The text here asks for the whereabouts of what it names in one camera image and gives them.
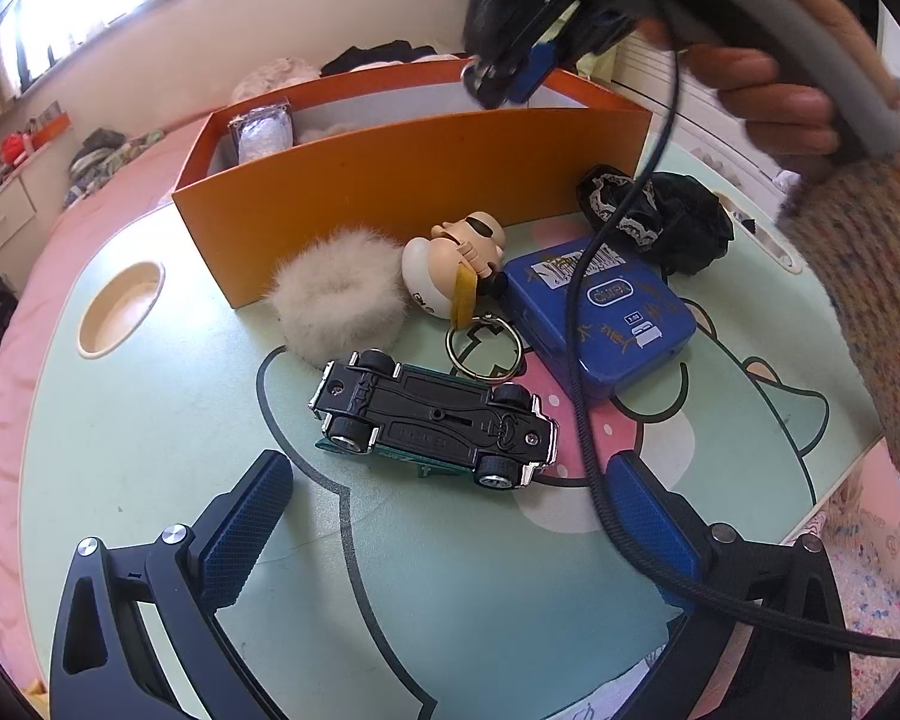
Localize black braided cable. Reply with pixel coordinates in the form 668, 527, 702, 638
560, 44, 900, 660

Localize right hand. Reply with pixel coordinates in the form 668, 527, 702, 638
681, 0, 900, 177

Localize knitted sweater right forearm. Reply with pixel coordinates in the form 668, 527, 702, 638
779, 153, 900, 474

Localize folded clothes on bed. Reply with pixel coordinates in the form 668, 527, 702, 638
63, 128, 165, 208

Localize cartoon lap desk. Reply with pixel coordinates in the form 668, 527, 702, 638
15, 141, 898, 720

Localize upside-down toy car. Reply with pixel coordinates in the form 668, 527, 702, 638
308, 349, 559, 491

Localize blue tin case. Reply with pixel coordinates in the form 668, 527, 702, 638
499, 238, 696, 401

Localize plastic bundle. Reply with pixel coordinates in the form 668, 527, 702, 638
229, 101, 295, 164

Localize white fluffy scrunchie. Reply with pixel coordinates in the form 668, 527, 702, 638
266, 227, 408, 367

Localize cartoon figure keychain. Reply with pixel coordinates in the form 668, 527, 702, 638
401, 211, 523, 385

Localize white drawer cabinet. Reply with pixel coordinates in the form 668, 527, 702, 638
0, 167, 48, 265

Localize orange cardboard box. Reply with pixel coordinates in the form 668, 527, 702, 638
172, 59, 652, 307

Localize black clothes pile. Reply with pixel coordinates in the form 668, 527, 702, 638
320, 39, 458, 76

